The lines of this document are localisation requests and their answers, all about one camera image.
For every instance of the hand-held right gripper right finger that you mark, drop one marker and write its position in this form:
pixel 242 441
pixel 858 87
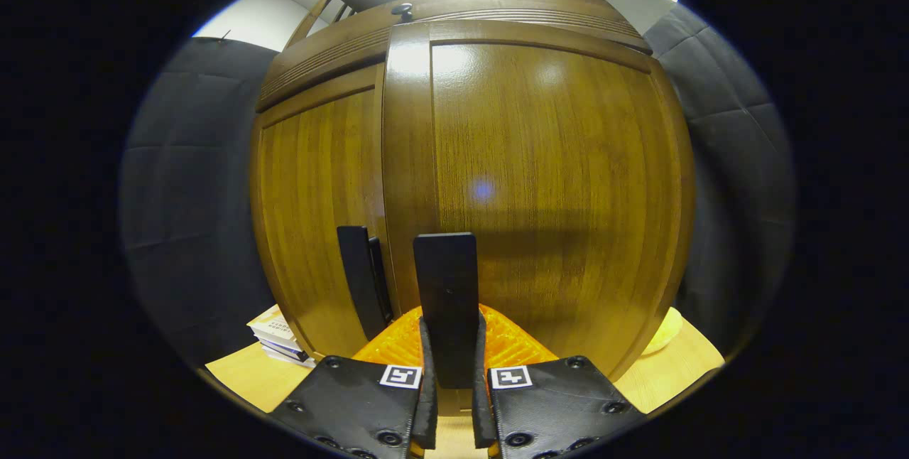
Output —
pixel 481 409

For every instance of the wooden cabinet drawer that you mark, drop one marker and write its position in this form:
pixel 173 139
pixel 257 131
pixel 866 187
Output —
pixel 497 4

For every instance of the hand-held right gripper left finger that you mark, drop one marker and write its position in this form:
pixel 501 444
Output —
pixel 428 409

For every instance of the wooden cabinet door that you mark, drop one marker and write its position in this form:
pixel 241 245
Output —
pixel 554 196
pixel 312 196

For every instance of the thin grey book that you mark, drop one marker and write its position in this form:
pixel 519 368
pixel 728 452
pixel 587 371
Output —
pixel 284 349

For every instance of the white cover book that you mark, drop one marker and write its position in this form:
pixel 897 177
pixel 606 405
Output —
pixel 271 324

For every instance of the thin white book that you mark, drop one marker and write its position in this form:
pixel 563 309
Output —
pixel 292 359

